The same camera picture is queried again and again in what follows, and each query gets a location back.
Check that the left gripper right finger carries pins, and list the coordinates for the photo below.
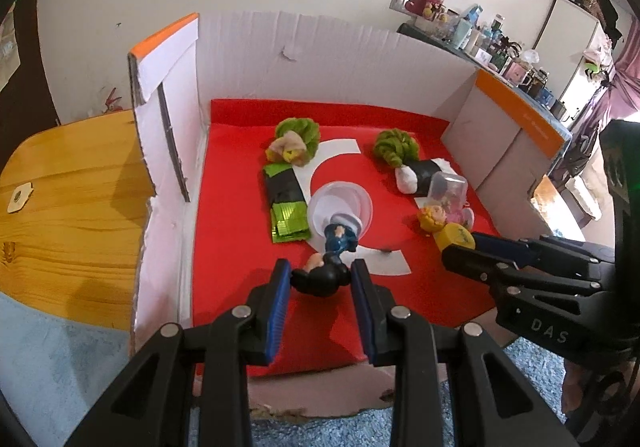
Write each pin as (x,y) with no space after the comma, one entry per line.
(393,335)

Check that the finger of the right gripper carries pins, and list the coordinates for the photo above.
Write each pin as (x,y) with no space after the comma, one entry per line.
(547,253)
(503,277)

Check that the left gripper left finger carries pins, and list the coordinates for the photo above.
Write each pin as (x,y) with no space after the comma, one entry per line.
(249,335)

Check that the blond haired figurine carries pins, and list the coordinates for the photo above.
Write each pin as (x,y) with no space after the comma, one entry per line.
(433,218)

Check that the small clear plastic box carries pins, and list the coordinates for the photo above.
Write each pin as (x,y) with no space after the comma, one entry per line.
(448,191)

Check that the dark haired blue figurine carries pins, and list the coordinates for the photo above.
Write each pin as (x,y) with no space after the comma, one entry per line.
(325,273)

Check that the clear round plastic cup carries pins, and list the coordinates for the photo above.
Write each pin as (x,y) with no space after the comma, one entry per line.
(340,209)

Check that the doll with green black wrap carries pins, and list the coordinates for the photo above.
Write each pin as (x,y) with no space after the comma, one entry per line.
(286,201)

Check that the doll with black white wrap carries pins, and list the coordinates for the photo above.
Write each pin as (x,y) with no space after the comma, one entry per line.
(415,178)

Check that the pink curtain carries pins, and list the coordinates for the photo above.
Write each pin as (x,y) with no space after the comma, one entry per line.
(619,99)

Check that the light blue towel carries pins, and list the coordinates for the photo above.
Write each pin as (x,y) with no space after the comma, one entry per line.
(53,370)

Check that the white refrigerator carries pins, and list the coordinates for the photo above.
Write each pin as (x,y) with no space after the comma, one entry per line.
(567,33)

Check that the orange white cardboard box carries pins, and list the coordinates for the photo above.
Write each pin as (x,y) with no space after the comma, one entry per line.
(209,90)

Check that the clutter of bottles on side table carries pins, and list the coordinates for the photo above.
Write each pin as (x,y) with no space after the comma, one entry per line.
(487,46)

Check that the small cream tag on table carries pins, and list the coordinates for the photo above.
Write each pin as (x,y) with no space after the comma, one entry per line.
(19,198)

